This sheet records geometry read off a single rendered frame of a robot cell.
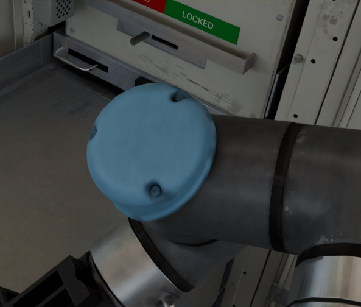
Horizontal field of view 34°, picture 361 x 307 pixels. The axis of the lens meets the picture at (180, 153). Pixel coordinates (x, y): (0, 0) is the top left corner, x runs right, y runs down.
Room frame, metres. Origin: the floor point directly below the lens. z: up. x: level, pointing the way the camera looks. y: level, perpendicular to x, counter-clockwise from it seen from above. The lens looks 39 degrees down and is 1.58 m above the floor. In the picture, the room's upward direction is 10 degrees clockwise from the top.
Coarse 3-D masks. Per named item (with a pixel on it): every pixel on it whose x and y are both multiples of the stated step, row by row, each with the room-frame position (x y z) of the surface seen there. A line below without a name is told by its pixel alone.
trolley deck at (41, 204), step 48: (48, 96) 1.00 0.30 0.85; (96, 96) 1.04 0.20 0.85; (0, 144) 0.83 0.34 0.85; (48, 144) 0.85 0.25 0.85; (0, 192) 0.70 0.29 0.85; (48, 192) 0.73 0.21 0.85; (96, 192) 0.75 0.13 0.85; (0, 240) 0.60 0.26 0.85; (48, 240) 0.62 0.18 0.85; (96, 240) 0.64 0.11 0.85
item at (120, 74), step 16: (64, 32) 1.14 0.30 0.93; (80, 48) 1.10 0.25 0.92; (80, 64) 1.10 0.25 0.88; (112, 64) 1.07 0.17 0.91; (128, 64) 1.06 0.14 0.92; (112, 80) 1.06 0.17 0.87; (128, 80) 1.05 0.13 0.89; (160, 80) 1.02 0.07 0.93; (192, 96) 0.98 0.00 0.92; (224, 112) 0.95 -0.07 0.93
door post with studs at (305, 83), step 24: (312, 0) 0.87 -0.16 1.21; (336, 0) 0.85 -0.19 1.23; (312, 24) 0.87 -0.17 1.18; (336, 24) 0.85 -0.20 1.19; (312, 48) 0.86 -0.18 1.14; (336, 48) 0.84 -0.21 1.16; (312, 72) 0.85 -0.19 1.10; (288, 96) 0.87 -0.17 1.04; (312, 96) 0.84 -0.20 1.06; (288, 120) 0.86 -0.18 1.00; (312, 120) 0.84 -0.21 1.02; (240, 288) 0.85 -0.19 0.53
